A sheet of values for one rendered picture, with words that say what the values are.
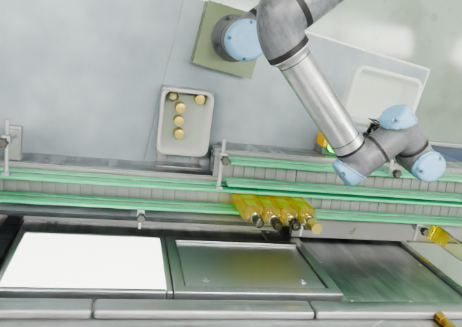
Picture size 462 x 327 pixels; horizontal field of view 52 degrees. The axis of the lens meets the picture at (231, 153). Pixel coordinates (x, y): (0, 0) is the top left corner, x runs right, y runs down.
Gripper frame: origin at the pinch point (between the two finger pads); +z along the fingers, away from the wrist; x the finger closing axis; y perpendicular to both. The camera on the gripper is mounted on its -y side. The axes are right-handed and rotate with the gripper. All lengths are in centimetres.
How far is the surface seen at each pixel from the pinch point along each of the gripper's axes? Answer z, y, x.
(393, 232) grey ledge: 18, -35, 42
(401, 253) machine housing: 9, -35, 46
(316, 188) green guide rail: 12.4, 4.3, 28.2
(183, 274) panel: -17, 49, 49
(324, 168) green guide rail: 12.5, 4.0, 20.7
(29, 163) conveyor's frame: 19, 97, 39
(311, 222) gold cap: -7.4, 12.1, 31.7
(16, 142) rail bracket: 21, 102, 34
